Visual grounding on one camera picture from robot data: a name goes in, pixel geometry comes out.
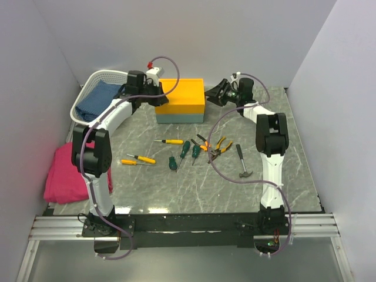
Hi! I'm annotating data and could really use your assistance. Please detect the white plastic basket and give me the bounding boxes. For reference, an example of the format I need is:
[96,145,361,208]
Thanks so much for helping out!
[70,70,127,125]

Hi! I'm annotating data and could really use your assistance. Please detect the orange black long-nose pliers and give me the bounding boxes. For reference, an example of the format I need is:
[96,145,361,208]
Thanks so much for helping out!
[207,136,233,164]

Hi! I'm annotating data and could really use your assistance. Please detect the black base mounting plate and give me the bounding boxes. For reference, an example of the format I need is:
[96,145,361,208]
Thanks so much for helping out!
[78,211,291,253]

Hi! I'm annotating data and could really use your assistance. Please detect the green screwdriver right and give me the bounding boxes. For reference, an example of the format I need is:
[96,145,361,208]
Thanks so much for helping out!
[192,145,201,165]

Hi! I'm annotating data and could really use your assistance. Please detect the orange black pliers small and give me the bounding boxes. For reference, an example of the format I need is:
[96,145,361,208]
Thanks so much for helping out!
[191,134,211,152]

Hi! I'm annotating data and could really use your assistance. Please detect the yellow screwdriver middle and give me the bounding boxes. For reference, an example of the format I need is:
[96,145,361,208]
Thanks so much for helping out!
[126,154,156,165]

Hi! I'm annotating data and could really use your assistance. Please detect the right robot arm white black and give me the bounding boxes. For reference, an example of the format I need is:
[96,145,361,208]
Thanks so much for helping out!
[204,72,289,234]

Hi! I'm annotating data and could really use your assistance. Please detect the yellow screwdriver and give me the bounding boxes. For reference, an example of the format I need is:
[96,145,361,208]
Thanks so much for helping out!
[154,139,184,145]
[121,159,152,166]
[126,154,156,165]

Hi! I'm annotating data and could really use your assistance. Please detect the green screwdriver long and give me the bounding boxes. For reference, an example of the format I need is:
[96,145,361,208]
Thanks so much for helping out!
[176,140,190,171]

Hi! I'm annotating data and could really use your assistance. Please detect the green screwdriver short left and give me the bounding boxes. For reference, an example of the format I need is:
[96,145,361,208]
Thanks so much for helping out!
[168,153,177,171]

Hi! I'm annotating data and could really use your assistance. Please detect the orange grey drawer box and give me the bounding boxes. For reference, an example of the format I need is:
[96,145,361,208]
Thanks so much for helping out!
[155,78,206,124]

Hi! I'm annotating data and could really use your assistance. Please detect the small black hammer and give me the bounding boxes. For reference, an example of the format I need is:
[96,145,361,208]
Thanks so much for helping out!
[236,144,253,178]

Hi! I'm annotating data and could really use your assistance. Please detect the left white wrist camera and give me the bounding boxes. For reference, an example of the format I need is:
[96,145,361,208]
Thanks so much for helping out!
[146,61,165,82]

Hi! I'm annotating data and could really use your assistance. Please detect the blue cloth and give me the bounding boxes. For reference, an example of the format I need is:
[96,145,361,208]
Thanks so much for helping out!
[75,80,120,122]

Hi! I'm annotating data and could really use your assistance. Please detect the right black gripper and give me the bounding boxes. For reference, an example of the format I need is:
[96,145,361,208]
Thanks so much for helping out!
[202,79,240,108]

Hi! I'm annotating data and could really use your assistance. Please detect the pink folded cloth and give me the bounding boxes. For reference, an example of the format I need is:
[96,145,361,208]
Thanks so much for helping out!
[43,140,114,205]

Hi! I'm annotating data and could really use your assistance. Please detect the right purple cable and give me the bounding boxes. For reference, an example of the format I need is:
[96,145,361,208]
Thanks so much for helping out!
[207,72,292,256]

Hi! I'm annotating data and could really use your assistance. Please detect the purple cable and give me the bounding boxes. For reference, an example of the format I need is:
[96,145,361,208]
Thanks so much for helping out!
[78,55,180,261]
[207,72,292,256]

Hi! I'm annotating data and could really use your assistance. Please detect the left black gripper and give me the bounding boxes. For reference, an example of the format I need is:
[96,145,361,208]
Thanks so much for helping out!
[139,80,169,107]

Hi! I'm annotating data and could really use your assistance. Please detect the yellow screwdriver upper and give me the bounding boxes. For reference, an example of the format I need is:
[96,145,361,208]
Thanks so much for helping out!
[154,139,184,145]

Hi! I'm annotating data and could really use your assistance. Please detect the aluminium rail frame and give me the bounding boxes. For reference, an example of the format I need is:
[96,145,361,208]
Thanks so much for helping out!
[16,214,354,281]

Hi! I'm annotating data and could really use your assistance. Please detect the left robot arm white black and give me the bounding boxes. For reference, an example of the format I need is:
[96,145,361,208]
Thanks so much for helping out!
[70,66,168,236]

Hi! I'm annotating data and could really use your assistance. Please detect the yellow screwdriver lower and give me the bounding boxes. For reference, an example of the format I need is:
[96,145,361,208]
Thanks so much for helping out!
[121,159,152,166]

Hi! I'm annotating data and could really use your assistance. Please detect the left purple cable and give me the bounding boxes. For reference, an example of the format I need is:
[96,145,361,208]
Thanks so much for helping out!
[78,55,180,261]

